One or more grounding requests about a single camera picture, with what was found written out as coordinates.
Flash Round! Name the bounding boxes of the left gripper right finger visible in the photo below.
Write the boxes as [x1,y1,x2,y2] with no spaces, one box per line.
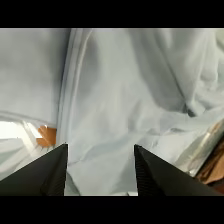
[133,144,222,197]

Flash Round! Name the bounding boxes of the silver frame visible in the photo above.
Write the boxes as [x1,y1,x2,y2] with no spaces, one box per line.
[174,120,224,178]

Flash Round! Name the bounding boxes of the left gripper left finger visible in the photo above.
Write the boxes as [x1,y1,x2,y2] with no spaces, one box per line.
[0,143,69,197]

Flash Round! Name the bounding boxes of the light blue shirt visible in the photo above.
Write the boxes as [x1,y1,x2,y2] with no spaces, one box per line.
[0,28,224,197]

